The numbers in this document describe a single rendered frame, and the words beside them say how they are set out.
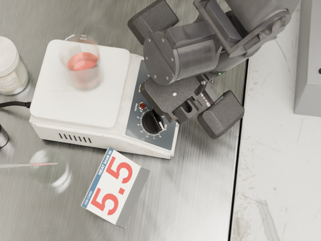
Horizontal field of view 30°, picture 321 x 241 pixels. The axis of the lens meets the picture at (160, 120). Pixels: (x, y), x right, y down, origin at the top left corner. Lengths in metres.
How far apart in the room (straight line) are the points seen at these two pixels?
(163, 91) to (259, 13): 0.16
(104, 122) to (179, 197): 0.15
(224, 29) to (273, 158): 0.29
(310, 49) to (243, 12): 0.22
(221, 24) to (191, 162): 0.28
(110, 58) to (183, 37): 0.24
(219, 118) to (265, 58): 0.21
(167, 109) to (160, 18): 0.13
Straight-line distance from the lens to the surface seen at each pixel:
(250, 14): 0.62
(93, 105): 0.81
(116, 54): 0.84
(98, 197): 0.82
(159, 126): 0.82
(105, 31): 0.96
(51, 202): 0.87
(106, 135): 0.81
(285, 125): 0.89
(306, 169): 0.88
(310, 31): 0.84
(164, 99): 0.70
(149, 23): 0.75
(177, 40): 0.61
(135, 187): 0.85
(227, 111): 0.77
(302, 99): 0.85
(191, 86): 0.71
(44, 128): 0.84
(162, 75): 0.64
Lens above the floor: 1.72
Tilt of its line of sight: 68 degrees down
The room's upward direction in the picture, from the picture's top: 6 degrees counter-clockwise
